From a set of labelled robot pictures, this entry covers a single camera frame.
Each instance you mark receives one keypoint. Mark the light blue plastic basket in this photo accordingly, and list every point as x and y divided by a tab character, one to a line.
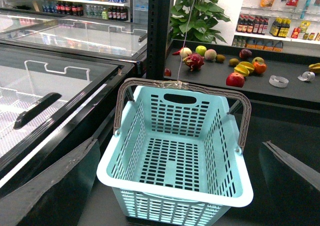
176	156

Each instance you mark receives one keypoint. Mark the glass-top chest freezer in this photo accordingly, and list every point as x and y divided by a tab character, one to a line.
106	39
89	91

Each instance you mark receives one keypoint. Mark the small dark red apple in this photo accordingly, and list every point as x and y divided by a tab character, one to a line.
167	72

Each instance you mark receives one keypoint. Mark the far glass-top chest freezer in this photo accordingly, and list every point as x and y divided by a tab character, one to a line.
106	39

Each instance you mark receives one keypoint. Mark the black steel rack post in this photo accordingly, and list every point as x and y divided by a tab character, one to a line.
158	28

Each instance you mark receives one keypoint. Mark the orange oil jugs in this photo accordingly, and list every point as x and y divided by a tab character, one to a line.
265	44

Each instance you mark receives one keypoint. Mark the orange persimmon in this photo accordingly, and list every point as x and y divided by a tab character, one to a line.
259	67

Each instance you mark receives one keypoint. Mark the green potted plant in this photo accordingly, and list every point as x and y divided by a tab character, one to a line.
195	20

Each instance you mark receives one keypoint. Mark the green red mango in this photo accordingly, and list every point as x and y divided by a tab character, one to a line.
258	59

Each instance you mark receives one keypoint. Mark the yellow-capped sauce bottles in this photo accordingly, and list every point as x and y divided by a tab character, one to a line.
280	27

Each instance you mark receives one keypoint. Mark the dark soy sauce bottles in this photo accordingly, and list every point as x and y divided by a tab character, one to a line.
252	24

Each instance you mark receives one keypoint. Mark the dark purple plum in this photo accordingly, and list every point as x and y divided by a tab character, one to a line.
245	53

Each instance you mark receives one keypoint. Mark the large red apple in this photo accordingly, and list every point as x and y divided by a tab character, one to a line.
235	80

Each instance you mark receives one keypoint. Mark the pale peach fruit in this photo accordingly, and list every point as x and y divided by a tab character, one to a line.
210	54

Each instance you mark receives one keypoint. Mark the glass door fridge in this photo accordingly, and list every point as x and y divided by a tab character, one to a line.
140	11

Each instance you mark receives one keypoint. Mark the yellow starfruit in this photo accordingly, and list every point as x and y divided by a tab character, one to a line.
314	68
248	65
242	70

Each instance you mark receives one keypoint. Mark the pink dragon fruit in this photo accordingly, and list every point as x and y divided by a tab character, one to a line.
194	61

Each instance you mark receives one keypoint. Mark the near glass-top chest freezer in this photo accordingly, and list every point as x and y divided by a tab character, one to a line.
89	91

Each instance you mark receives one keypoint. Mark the green apple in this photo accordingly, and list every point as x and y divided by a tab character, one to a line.
201	50

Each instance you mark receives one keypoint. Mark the black fruit display tray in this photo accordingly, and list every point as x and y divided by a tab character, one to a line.
279	84

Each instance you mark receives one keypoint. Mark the yellow starfruit far right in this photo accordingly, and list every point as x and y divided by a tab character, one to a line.
314	68

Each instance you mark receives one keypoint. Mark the red chili pepper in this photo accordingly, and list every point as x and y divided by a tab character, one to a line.
176	53

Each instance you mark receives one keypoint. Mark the grey-brown basket handle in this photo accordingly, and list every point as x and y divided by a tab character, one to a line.
180	84

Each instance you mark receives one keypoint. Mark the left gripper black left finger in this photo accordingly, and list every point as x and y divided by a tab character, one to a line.
57	196

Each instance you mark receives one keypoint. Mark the brown kiwi near starfruit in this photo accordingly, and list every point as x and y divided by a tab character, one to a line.
233	62

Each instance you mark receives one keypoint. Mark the brown kiwi near peach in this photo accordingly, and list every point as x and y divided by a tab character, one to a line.
220	58

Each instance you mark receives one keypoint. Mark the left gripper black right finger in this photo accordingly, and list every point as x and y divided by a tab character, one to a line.
293	186

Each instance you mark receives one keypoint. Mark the white onion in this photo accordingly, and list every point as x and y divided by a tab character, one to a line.
185	52

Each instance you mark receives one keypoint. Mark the yellow starfruit behind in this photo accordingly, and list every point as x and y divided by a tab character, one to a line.
248	65

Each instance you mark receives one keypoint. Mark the left drinks shelf unit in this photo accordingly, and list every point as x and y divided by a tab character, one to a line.
118	10

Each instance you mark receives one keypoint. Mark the yellow starfruit front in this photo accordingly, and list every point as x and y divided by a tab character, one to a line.
242	70

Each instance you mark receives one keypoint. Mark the black freezer lid handle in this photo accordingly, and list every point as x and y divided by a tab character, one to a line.
35	109

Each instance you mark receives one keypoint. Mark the right white condiment shelf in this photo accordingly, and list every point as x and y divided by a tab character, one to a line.
290	26

